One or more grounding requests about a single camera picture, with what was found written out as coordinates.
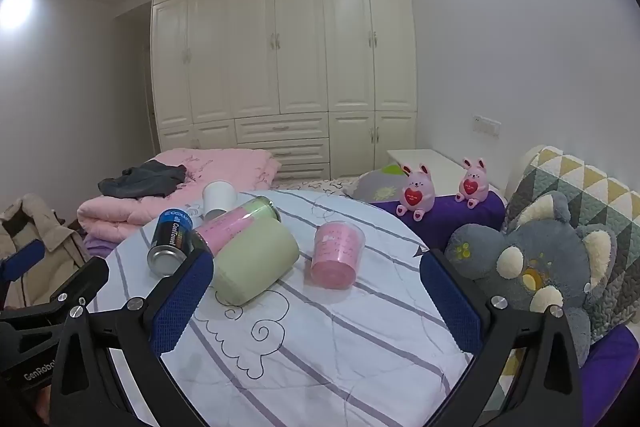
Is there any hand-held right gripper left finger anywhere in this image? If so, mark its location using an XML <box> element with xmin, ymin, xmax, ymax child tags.
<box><xmin>50</xmin><ymin>248</ymin><xmax>216</xmax><ymax>427</ymax></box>

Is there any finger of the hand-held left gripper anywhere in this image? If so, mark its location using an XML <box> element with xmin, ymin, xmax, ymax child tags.
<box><xmin>47</xmin><ymin>257</ymin><xmax>110</xmax><ymax>309</ymax></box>
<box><xmin>0</xmin><ymin>239</ymin><xmax>47</xmax><ymax>284</ymax></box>

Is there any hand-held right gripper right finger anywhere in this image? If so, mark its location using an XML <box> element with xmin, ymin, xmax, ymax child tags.
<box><xmin>419</xmin><ymin>249</ymin><xmax>585</xmax><ymax>427</ymax></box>

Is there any light green cup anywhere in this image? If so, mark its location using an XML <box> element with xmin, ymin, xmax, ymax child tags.
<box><xmin>212</xmin><ymin>218</ymin><xmax>301</xmax><ymax>307</ymax></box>

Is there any pink cup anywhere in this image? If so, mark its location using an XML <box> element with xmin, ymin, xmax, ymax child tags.
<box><xmin>309</xmin><ymin>220</ymin><xmax>366</xmax><ymax>291</ymax></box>

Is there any white cup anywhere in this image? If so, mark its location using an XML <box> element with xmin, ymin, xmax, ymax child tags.
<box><xmin>202</xmin><ymin>180</ymin><xmax>236</xmax><ymax>221</ymax></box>

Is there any purple folded cloth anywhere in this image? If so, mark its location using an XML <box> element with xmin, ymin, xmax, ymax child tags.
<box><xmin>82</xmin><ymin>231</ymin><xmax>127</xmax><ymax>262</ymax></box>

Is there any beige jacket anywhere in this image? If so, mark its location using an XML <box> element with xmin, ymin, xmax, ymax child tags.
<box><xmin>0</xmin><ymin>193</ymin><xmax>94</xmax><ymax>309</ymax></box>

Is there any blue and black can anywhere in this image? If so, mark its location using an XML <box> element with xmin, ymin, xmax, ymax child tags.
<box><xmin>146</xmin><ymin>208</ymin><xmax>195</xmax><ymax>277</ymax></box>

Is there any purple cushion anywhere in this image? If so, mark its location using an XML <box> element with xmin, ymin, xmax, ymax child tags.
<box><xmin>369</xmin><ymin>189</ymin><xmax>507</xmax><ymax>254</ymax></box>

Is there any pink and green bottle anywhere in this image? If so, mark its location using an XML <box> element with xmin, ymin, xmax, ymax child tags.
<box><xmin>192</xmin><ymin>196</ymin><xmax>282</xmax><ymax>256</ymax></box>

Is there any grey plush toy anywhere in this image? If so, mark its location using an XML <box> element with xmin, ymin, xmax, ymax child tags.
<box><xmin>444</xmin><ymin>190</ymin><xmax>619</xmax><ymax>369</ymax></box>

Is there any pink bunny toy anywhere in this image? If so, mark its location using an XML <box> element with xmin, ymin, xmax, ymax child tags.
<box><xmin>453</xmin><ymin>157</ymin><xmax>490</xmax><ymax>209</ymax></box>
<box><xmin>396</xmin><ymin>163</ymin><xmax>437</xmax><ymax>222</ymax></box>

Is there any dark grey clothing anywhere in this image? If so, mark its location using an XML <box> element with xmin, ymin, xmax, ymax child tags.
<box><xmin>97</xmin><ymin>159</ymin><xmax>189</xmax><ymax>199</ymax></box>

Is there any grey sun-print pillow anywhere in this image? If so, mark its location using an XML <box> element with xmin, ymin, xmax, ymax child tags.
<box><xmin>349</xmin><ymin>164</ymin><xmax>417</xmax><ymax>204</ymax></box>

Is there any pink folded quilt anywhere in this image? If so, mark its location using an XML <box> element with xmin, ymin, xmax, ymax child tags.
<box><xmin>76</xmin><ymin>148</ymin><xmax>282</xmax><ymax>228</ymax></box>

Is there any white nightstand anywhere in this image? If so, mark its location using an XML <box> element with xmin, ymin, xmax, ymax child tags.
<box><xmin>386</xmin><ymin>149</ymin><xmax>502</xmax><ymax>194</ymax></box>

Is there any patterned bed sheet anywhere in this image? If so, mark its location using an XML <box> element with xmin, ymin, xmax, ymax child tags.
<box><xmin>271</xmin><ymin>176</ymin><xmax>362</xmax><ymax>198</ymax></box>

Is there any purple pillow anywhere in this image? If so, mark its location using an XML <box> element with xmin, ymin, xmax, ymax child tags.
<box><xmin>581</xmin><ymin>323</ymin><xmax>640</xmax><ymax>427</ymax></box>

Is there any triangle-pattern quilted cushion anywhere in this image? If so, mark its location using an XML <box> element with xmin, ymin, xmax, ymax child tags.
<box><xmin>502</xmin><ymin>145</ymin><xmax>640</xmax><ymax>344</ymax></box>

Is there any cream white wardrobe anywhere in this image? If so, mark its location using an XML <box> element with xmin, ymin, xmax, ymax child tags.
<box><xmin>149</xmin><ymin>0</ymin><xmax>419</xmax><ymax>184</ymax></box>

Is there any white wall socket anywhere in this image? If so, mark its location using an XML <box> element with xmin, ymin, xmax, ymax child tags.
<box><xmin>472</xmin><ymin>114</ymin><xmax>503</xmax><ymax>136</ymax></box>

